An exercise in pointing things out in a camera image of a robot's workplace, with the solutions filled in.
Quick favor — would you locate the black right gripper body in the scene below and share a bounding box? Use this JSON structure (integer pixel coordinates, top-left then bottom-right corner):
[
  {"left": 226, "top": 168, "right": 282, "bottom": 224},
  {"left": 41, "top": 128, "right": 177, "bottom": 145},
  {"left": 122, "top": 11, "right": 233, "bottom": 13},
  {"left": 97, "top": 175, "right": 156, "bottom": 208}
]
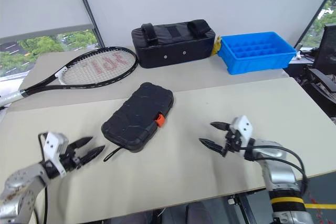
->
[{"left": 222, "top": 126, "right": 247, "bottom": 158}]

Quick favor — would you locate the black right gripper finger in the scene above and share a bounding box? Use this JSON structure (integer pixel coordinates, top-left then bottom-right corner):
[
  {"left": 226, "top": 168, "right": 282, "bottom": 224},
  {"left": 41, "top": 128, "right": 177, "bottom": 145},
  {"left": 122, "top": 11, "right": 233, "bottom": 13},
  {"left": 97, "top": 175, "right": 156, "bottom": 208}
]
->
[
  {"left": 198, "top": 137, "right": 227, "bottom": 157},
  {"left": 209, "top": 121, "right": 232, "bottom": 131}
]

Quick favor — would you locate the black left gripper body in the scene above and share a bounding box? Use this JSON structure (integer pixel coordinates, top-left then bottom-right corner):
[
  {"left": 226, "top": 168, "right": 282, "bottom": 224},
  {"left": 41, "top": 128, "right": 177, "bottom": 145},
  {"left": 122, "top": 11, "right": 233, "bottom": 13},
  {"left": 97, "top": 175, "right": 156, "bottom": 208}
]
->
[{"left": 60, "top": 147, "right": 82, "bottom": 172}]

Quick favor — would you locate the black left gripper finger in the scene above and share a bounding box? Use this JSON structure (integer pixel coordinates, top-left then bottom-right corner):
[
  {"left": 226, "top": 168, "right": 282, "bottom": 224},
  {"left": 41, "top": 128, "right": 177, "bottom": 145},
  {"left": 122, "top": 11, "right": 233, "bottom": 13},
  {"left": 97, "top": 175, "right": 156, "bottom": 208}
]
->
[
  {"left": 77, "top": 144, "right": 106, "bottom": 167},
  {"left": 69, "top": 136, "right": 93, "bottom": 152}
]

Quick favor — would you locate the black plastic tool case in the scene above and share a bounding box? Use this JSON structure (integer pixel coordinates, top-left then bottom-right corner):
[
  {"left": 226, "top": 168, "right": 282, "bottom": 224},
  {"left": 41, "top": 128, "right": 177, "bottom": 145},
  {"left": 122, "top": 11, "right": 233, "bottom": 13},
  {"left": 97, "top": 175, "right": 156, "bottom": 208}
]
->
[{"left": 100, "top": 82, "right": 175, "bottom": 163}]

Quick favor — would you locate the blue plastic crate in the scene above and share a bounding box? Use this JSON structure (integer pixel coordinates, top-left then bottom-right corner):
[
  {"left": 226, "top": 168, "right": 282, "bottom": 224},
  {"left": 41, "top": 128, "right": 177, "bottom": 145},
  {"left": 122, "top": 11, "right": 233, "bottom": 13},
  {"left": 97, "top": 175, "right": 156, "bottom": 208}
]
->
[{"left": 217, "top": 31, "right": 298, "bottom": 76}]

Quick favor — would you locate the yellow crumpled item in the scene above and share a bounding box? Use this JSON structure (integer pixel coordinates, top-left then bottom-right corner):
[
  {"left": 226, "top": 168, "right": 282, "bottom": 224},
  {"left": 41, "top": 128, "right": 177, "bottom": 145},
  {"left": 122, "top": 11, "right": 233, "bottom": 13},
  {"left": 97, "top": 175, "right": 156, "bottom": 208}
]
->
[{"left": 212, "top": 35, "right": 223, "bottom": 57}]

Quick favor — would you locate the black and white tennis racket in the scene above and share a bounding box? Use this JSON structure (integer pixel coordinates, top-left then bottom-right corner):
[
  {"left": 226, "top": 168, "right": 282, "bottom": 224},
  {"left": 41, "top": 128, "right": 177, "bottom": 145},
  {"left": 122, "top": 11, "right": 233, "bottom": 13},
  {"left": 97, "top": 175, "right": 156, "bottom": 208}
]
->
[{"left": 0, "top": 46, "right": 139, "bottom": 110}]

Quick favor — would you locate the black fabric bag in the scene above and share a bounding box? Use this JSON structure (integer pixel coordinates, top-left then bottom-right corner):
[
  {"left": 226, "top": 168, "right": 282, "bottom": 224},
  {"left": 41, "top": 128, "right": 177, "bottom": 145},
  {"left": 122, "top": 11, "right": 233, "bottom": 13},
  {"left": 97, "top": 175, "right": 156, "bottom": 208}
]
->
[{"left": 131, "top": 19, "right": 217, "bottom": 69}]

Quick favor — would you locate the black office chair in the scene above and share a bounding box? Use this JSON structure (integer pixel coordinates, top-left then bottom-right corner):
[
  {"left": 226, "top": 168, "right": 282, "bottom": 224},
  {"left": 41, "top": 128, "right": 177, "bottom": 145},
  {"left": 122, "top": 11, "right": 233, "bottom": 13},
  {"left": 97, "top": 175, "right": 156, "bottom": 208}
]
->
[{"left": 306, "top": 23, "right": 336, "bottom": 120}]

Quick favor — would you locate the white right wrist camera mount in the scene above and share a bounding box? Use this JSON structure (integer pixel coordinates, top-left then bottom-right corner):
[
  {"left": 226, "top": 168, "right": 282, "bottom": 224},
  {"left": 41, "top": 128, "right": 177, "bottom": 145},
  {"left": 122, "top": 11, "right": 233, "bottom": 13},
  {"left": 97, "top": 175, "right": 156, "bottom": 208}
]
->
[{"left": 230, "top": 115, "right": 255, "bottom": 145}]

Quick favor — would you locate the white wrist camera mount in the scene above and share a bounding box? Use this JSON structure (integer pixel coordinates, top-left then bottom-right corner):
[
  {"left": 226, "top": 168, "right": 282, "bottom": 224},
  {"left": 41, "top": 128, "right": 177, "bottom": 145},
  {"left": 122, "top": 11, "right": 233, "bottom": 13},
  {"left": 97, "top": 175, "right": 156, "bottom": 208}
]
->
[
  {"left": 43, "top": 131, "right": 70, "bottom": 178},
  {"left": 230, "top": 115, "right": 255, "bottom": 145}
]

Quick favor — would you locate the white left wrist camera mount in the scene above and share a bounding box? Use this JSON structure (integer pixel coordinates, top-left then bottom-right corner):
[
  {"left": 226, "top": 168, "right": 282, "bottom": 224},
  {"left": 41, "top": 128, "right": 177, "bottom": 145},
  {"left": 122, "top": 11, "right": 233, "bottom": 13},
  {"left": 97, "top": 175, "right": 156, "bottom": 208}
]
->
[{"left": 43, "top": 131, "right": 70, "bottom": 178}]

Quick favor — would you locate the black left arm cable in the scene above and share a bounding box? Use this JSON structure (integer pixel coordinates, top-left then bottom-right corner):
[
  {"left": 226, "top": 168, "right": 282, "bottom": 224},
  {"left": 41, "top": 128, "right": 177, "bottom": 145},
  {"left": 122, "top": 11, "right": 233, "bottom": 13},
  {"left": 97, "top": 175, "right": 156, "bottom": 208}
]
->
[{"left": 31, "top": 133, "right": 50, "bottom": 224}]

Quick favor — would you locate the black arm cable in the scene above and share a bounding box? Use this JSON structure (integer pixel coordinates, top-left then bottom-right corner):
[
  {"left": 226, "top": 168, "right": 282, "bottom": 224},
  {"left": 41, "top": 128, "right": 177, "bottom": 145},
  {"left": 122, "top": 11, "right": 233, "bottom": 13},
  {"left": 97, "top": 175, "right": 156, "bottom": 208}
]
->
[
  {"left": 31, "top": 133, "right": 50, "bottom": 224},
  {"left": 246, "top": 144, "right": 310, "bottom": 194}
]

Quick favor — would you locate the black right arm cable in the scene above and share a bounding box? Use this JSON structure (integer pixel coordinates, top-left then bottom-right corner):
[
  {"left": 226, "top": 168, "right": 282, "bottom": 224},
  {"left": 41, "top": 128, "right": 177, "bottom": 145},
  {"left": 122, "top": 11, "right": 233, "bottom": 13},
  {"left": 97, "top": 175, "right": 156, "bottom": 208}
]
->
[{"left": 246, "top": 144, "right": 310, "bottom": 194}]

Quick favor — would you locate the metal table frame bracket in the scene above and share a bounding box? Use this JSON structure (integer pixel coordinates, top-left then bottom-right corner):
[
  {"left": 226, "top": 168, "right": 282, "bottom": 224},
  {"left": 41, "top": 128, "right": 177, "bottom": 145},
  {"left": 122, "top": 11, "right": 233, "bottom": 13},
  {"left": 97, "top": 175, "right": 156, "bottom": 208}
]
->
[{"left": 227, "top": 193, "right": 253, "bottom": 224}]

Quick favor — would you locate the grey roller blind rail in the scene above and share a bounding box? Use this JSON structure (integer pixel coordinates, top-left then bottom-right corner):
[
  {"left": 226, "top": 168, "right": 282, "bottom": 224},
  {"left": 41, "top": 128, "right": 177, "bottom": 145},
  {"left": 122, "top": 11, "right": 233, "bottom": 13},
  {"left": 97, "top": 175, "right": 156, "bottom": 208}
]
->
[{"left": 0, "top": 23, "right": 95, "bottom": 41}]

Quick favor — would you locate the black window frame post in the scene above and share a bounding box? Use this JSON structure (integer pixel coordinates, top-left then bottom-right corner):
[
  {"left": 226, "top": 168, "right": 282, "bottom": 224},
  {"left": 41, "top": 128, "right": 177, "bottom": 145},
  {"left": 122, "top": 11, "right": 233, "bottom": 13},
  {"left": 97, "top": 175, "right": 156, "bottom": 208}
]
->
[{"left": 71, "top": 0, "right": 106, "bottom": 49}]

